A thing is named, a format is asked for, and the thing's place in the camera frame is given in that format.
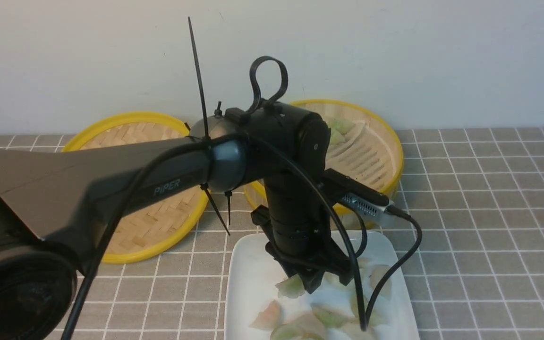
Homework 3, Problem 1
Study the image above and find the pale dumpling plate bottom centre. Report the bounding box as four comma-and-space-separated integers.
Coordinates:
292, 314, 327, 340

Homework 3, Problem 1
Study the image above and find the green dumpling plate lower centre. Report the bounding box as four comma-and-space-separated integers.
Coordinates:
311, 304, 349, 329

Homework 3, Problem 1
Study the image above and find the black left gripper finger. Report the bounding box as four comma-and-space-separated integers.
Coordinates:
300, 273, 323, 294

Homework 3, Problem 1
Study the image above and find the green dumpling plate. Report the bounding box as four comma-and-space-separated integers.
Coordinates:
350, 293, 387, 327
311, 304, 349, 329
269, 323, 326, 340

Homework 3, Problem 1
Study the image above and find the bamboo steamer basket yellow rim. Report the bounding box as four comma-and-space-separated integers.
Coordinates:
244, 99, 404, 230

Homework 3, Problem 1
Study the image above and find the white dumpling plate bottom right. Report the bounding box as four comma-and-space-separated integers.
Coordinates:
338, 321, 376, 340

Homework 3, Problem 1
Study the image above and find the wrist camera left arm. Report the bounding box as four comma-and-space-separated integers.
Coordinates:
322, 169, 391, 225

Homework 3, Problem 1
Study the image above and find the green dumpling plate bottom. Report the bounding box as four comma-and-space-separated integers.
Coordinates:
269, 323, 326, 340

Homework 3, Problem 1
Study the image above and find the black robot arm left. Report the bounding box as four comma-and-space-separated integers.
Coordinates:
0, 100, 354, 340

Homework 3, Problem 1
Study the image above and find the white square plate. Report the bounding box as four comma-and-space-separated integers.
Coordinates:
225, 234, 420, 340

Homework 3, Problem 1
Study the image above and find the pink dumpling plate left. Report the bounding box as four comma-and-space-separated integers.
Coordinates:
249, 300, 283, 331

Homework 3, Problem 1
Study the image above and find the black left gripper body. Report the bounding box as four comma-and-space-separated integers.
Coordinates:
251, 175, 354, 279

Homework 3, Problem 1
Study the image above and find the bamboo steamer lid yellow rim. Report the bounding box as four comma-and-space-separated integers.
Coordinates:
63, 111, 208, 264

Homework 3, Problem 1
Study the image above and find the green dumpling plate right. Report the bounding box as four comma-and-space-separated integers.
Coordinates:
350, 293, 387, 327

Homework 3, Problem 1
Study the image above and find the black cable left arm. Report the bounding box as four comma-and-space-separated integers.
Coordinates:
62, 57, 423, 340

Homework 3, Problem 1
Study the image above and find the pale pink dumpling right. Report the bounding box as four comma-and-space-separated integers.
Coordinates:
369, 264, 392, 301

